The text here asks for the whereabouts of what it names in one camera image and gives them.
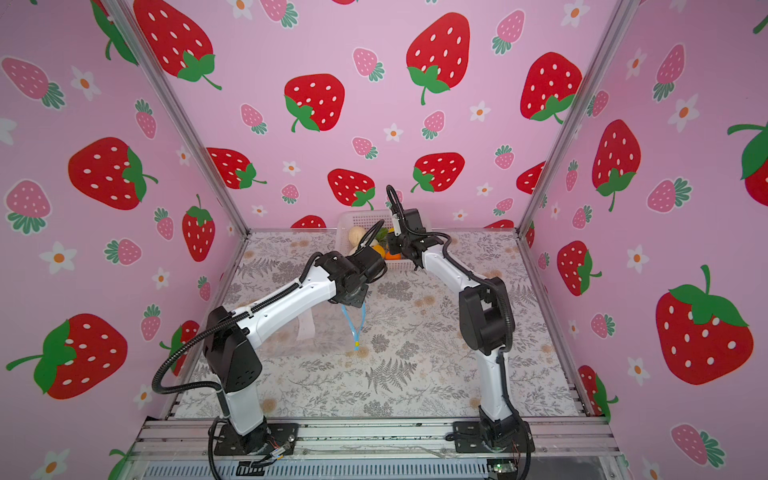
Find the white plastic basket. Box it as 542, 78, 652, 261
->
335, 209, 414, 272

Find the clear zip top bag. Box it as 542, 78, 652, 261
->
258, 302, 367, 358

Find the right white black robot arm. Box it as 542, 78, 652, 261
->
388, 205, 522, 450

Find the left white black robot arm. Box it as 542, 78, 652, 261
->
152, 246, 387, 436

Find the yellow orange toy fruit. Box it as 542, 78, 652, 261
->
372, 245, 387, 258

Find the beige toy potato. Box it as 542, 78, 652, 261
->
347, 226, 367, 247

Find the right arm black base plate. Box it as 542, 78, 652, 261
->
445, 420, 536, 454

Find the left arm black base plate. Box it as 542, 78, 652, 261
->
213, 421, 299, 457

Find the aluminium front rail frame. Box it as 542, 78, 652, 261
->
118, 417, 632, 479

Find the right aluminium corner post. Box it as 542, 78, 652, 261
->
517, 0, 640, 238

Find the aluminium corner post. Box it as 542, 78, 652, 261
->
104, 0, 250, 238
517, 0, 640, 238

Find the left aluminium corner post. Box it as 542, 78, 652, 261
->
104, 0, 250, 238

